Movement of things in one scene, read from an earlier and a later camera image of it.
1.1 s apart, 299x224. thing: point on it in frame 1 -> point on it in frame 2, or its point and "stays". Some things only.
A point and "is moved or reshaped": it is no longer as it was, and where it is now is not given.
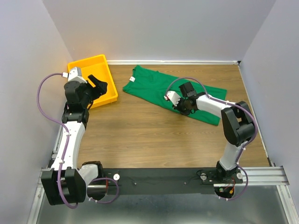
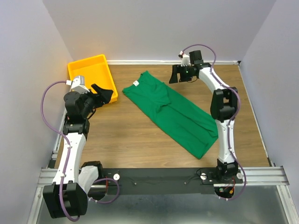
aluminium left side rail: x=56 y=147 stays
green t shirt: x=153 y=85 is moved or reshaped
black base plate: x=164 y=181 stays
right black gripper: x=177 y=108 -> x=175 y=70
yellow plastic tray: x=97 y=66 stays
